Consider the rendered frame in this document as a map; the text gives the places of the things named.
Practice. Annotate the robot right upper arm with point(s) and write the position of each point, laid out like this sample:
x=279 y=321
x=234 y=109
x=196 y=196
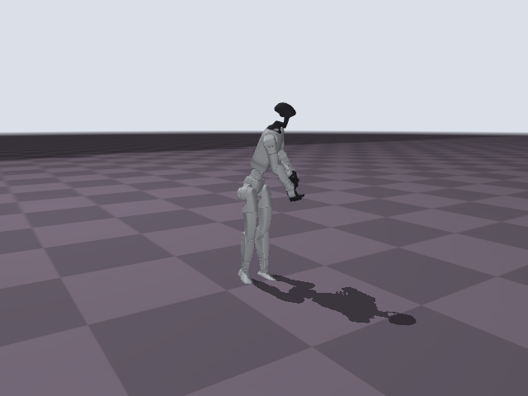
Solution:
x=269 y=143

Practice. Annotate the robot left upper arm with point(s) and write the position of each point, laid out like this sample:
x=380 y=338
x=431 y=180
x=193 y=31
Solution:
x=281 y=153

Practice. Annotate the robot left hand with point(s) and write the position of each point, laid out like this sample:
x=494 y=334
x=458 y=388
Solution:
x=294 y=179

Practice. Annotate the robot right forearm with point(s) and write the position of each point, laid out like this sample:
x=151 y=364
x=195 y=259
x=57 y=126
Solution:
x=285 y=181

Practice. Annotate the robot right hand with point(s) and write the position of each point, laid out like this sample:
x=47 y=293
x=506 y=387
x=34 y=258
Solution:
x=297 y=197

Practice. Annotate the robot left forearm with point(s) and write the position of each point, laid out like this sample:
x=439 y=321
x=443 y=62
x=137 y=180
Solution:
x=287 y=165

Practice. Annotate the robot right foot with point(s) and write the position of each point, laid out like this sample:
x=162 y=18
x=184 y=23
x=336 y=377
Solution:
x=245 y=277

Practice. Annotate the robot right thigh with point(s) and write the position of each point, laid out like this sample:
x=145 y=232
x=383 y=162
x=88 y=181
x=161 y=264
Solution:
x=249 y=210

